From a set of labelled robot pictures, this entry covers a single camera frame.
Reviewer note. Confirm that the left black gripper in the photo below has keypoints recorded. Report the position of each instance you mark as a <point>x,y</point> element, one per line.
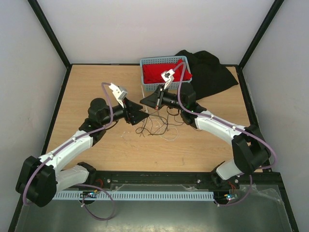
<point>130,112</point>

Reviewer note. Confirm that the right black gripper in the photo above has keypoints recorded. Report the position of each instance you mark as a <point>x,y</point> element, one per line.
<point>152,100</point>

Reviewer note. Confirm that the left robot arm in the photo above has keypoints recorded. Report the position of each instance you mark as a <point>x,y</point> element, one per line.
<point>42,178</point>

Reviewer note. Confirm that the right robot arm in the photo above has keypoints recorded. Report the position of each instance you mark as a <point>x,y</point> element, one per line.
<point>248,145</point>

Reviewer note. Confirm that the red cloth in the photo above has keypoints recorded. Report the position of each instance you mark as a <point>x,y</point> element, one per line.
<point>152,72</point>

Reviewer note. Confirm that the black cloth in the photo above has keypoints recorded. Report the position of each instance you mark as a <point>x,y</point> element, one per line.
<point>209,76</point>

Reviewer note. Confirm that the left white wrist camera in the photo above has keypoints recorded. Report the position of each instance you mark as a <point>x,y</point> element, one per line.
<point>119,93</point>

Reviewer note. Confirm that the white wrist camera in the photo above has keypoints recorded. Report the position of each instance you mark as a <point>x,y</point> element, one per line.
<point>168,77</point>
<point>119,93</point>

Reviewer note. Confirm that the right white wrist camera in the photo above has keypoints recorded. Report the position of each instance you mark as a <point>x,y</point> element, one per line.
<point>168,77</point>

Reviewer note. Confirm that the black metal frame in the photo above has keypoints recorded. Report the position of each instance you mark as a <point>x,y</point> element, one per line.
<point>239,69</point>

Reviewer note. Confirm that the grey slotted cable duct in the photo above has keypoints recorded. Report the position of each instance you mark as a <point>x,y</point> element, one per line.
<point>135,195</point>

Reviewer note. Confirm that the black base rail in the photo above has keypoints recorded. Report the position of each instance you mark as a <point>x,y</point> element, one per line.
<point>200,180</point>

